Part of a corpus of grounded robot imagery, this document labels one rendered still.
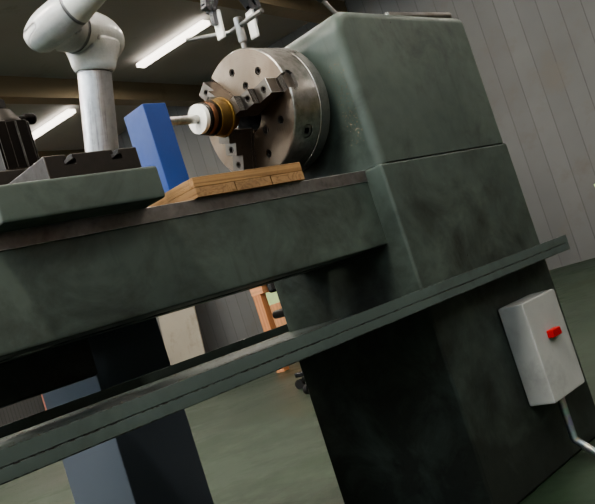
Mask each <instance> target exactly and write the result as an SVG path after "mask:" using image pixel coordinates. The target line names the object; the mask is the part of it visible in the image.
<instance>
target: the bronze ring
mask: <svg viewBox="0 0 595 504"><path fill-rule="evenodd" d="M197 104H203V105H204V106H206V108H207V109H208V111H209V113H210V118H211V123H210V127H209V129H208V131H207V132H206V133H204V134H200V135H208V136H212V137H213V136H218V137H227V136H229V135H230V134H231V133H232V132H233V130H234V129H235V128H236V127H237V126H238V124H239V120H240V117H236V116H235V111H234V108H233V106H232V104H231V102H230V101H229V100H228V99H226V98H224V97H217V98H215V99H212V100H206V101H205V102H199V103H197Z"/></svg>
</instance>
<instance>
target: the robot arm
mask: <svg viewBox="0 0 595 504"><path fill-rule="evenodd" d="M105 1H106V0H48V1H47V2H46V3H44V4H43V5H42V6H41V7H40V8H38V9H37V10H36V11H35V12H34V13H33V15H32V16H31V17H30V19H29V20H28V22H27V24H26V26H25V28H24V35H23V36H24V40H25V42H26V43H27V45H28V46H29V47H30V48H31V49H32V50H34V51H36V52H39V53H49V52H51V51H53V50H56V51H60V52H65V53H66V55H67V57H68V59H69V61H70V64H71V67H72V69H73V70H74V72H75V73H76V74H77V79H78V89H79V99H80V109H81V119H82V129H83V138H84V148H85V152H92V151H102V150H112V152H113V151H115V150H116V149H119V143H118V133H117V123H116V113H115V103H114V93H113V82H112V73H113V72H114V70H115V68H116V64H117V60H118V57H119V56H120V55H121V53H122V51H123V49H124V46H125V39H124V35H123V32H122V31H121V29H120V28H119V26H118V25H117V24H116V23H115V22H114V21H113V20H111V19H110V18H108V17H107V16H105V15H103V14H101V13H98V12H96V11H97V10H98V9H99V8H100V7H101V6H102V4H103V3H104V2H105ZM239 1H240V2H241V4H242V5H243V7H244V8H245V9H246V11H247V13H245V16H246V18H247V17H248V16H250V15H251V14H253V13H254V12H256V10H258V9H259V8H261V4H260V2H259V0H239ZM217 5H218V0H201V10H202V11H206V14H207V15H210V19H211V23H212V25H213V26H214V27H215V31H216V35H217V39H218V41H221V40H223V39H224V38H226V33H225V29H224V25H223V21H222V17H221V13H220V10H219V9H217ZM216 9H217V10H216ZM247 24H248V28H249V32H250V37H251V40H255V39H256V38H258V37H259V36H260V35H259V31H258V26H257V24H258V19H257V17H256V18H255V19H253V20H252V21H250V22H249V23H247Z"/></svg>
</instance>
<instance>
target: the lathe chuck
mask: <svg viewBox="0 0 595 504"><path fill-rule="evenodd" d="M286 72H288V74H291V77H292V79H293V81H294V83H295V85H296V89H294V88H293V87H289V88H288V89H287V90H286V91H285V92H283V93H282V94H281V95H280V96H279V97H278V98H277V99H276V100H275V101H274V102H272V103H271V104H270V105H269V106H268V107H267V108H266V109H265V110H264V111H263V112H261V114H260V115H258V116H245V117H240V120H239V124H238V126H237V127H236V128H235V129H241V128H253V129H258V130H257V131H256V132H255V133H254V141H255V158H256V168H261V167H268V166H275V165H282V164H289V163H296V162H300V165H301V167H302V166H303V165H304V164H305V163H306V162H307V160H308V159H309V158H310V156H311V154H312V152H313V150H314V148H315V146H316V143H317V140H318V136H319V131H320V123H321V109H320V101H319V96H318V92H317V88H316V85H315V83H314V80H313V78H312V76H311V74H310V73H309V71H308V69H307V68H306V67H305V65H304V64H303V63H302V62H301V61H300V60H299V59H298V58H297V57H296V56H295V55H293V54H292V53H290V52H288V51H286V50H283V49H279V48H241V49H237V50H235V51H233V52H231V53H229V54H228V55H227V56H226V57H225V58H223V60H222V61H221V62H220V63H219V64H218V66H217V67H216V69H215V71H214V73H213V75H212V77H211V78H212V79H213V80H214V81H216V82H217V83H218V84H220V85H221V86H222V87H223V88H225V89H226V90H227V91H228V92H230V93H231V94H232V95H234V96H240V95H241V94H242V93H243V92H245V91H246V90H247V89H252V88H253V89H254V88H255V87H256V86H257V85H258V84H259V83H260V82H261V81H262V80H263V79H264V78H278V77H279V76H280V75H281V74H285V73H286ZM306 124H310V125H311V133H310V135H309V136H308V137H306V138H304V137H303V136H302V130H303V128H304V126H305V125H306ZM210 139H211V142H212V145H213V147H214V149H215V151H216V153H217V155H218V157H219V158H220V160H221V161H222V162H223V164H224V165H225V166H226V167H227V168H228V169H229V170H230V171H231V172H233V158H232V156H227V155H226V147H225V144H220V143H219V138H218V136H213V137H212V136H210Z"/></svg>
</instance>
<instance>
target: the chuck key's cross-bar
mask: <svg viewBox="0 0 595 504"><path fill-rule="evenodd" d="M263 12H264V9H263V8H260V9H259V10H257V11H256V12H254V13H253V14H251V15H250V16H248V17H247V18H246V19H244V20H243V21H241V22H240V23H239V26H241V27H243V26H244V25H246V24H247V23H249V22H250V21H252V20H253V19H255V18H256V17H258V16H259V15H261V14H262V13H263ZM234 32H236V30H235V26H234V27H233V28H231V29H230V30H228V31H225V33H226V36H228V35H231V34H233V33H234ZM211 38H217V35H216V33H212V34H206V35H201V36H195V37H190V38H186V42H194V41H199V40H205V39H211Z"/></svg>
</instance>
